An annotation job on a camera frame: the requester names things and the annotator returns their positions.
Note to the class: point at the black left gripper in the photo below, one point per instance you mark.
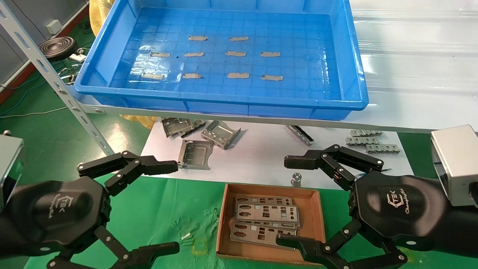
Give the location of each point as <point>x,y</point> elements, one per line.
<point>56,213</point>

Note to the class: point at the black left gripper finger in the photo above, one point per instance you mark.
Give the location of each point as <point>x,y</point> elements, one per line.
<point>157,166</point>

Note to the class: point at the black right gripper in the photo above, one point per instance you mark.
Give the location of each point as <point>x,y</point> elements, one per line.
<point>399,209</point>

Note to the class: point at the silver metal IO shield plate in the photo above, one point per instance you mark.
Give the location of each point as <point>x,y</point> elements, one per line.
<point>254,215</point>
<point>250,233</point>
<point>261,200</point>

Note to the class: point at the shallow cardboard box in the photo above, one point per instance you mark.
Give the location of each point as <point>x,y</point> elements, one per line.
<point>246,254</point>

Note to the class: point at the blue plastic tray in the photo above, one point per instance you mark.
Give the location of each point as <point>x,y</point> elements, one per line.
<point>298,93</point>

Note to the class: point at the small steel binder clip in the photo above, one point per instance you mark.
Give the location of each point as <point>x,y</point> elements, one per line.
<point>297,180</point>

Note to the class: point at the green table cloth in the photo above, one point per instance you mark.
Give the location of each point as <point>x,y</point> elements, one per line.
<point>168,209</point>

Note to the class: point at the white paper sheet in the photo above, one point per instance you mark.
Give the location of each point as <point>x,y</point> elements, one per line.
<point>261,160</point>

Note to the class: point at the perforated metal strip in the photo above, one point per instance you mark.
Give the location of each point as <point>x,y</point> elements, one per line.
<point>366,133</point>
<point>382,149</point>
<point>360,141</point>

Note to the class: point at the grey tape strip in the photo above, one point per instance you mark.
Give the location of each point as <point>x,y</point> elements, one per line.
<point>239,38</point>
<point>192,76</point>
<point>235,53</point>
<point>160,54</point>
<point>270,54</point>
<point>198,37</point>
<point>153,76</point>
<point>238,75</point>
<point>194,54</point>
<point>272,77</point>

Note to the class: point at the white power strip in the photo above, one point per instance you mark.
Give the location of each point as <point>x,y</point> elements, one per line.
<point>78,57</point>

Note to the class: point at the round black stool seat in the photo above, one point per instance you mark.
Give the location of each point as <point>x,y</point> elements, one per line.
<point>58,48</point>

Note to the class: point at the flat grey metal frame bracket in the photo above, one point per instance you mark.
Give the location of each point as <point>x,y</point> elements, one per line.
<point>194,155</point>

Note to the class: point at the dark metal bracket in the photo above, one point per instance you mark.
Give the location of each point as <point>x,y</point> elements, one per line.
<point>198,125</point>

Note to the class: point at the narrow metal rail part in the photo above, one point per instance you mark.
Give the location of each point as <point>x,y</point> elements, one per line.
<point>300,135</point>

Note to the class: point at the open grey metal cage bracket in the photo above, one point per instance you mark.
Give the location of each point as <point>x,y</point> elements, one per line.
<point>220,134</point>

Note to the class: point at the perforated grey metal shelf post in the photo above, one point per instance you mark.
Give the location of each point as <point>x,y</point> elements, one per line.
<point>48,71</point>

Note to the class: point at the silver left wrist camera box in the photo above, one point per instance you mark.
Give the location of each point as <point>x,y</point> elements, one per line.
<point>9,164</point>

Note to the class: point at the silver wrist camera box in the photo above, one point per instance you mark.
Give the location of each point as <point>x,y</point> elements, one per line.
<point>9,164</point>
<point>455,164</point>

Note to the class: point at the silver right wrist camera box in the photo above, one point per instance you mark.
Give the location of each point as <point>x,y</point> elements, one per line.
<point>455,164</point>

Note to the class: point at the white wall socket box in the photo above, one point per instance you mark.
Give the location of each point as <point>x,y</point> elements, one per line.
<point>54,27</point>

